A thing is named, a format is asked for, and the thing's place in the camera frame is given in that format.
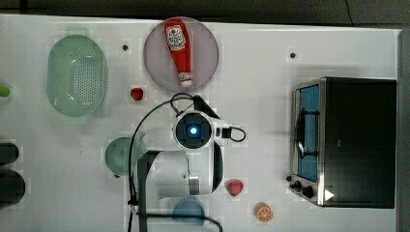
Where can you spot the orange slice toy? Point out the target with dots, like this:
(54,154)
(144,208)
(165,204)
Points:
(263,212)

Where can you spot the black utensil holder cup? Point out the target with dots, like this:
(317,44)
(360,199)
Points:
(12,188)

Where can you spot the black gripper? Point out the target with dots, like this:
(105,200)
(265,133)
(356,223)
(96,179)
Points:
(221,130)

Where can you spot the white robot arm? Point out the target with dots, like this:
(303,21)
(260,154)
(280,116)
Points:
(194,168)

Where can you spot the black cylinder cup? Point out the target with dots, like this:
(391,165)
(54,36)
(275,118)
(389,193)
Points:
(9,153)

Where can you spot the blue bowl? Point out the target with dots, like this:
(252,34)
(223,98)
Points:
(189,210)

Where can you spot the green spatula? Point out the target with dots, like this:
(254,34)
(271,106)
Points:
(4,91)

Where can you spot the red plush strawberry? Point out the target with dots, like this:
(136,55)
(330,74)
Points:
(234,187)

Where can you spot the green plastic colander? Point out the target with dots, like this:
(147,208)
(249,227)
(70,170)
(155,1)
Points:
(76,76)

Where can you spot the green metal cup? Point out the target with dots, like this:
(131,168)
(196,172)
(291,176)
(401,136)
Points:
(116,154)

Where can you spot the black toaster oven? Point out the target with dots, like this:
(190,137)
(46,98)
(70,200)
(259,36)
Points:
(343,142)

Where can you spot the grey round plate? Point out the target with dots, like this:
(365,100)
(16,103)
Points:
(204,57)

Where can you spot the red ketchup bottle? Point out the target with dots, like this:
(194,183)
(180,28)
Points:
(178,42)

